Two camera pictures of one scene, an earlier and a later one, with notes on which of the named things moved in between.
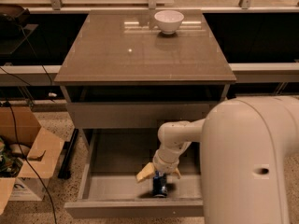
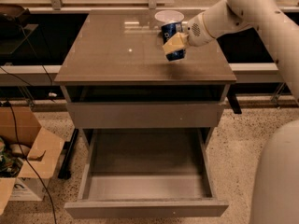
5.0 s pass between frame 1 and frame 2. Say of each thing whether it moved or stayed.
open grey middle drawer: stayed
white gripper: moved
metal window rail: stayed
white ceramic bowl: stayed
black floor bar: stayed
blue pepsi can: moved
